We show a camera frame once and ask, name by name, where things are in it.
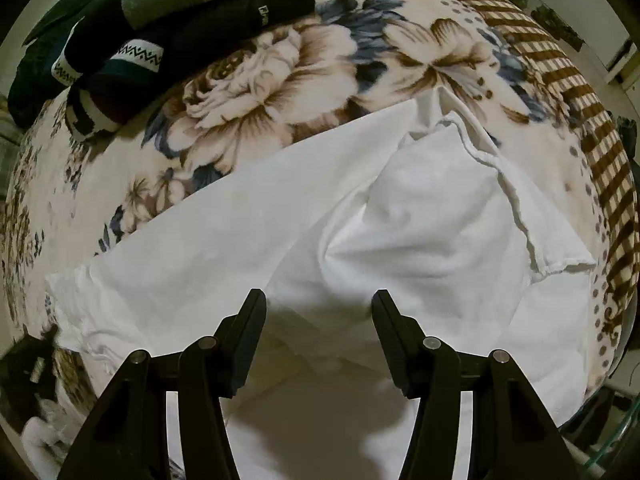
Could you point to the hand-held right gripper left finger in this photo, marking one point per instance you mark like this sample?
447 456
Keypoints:
252 330

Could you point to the dark green garment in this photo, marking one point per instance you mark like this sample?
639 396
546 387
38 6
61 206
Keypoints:
34 91

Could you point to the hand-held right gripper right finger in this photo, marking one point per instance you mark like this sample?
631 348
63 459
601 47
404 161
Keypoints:
392 340

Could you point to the floral blanket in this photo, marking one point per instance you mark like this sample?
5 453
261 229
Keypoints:
250 95

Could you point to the black garment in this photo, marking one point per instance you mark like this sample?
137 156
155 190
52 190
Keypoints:
225 20

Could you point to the white t-shirt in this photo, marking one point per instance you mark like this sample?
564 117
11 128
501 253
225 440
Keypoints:
300 210

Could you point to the white cabinet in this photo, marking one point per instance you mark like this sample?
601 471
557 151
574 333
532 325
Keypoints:
622 67

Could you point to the dark garment with zigzag band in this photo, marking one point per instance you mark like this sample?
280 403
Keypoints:
97 97

